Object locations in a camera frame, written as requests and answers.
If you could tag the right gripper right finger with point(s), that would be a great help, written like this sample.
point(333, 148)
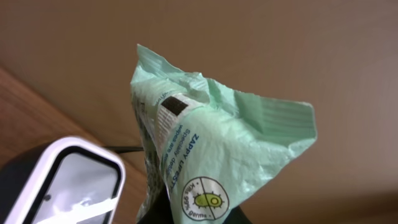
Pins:
point(237, 216)

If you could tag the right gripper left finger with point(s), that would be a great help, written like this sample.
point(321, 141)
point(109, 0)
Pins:
point(160, 212)

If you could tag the teal wrapper packet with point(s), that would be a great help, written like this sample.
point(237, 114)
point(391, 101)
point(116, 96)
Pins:
point(211, 146)

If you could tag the white barcode scanner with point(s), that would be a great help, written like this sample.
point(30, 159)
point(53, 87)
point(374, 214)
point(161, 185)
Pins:
point(67, 181)

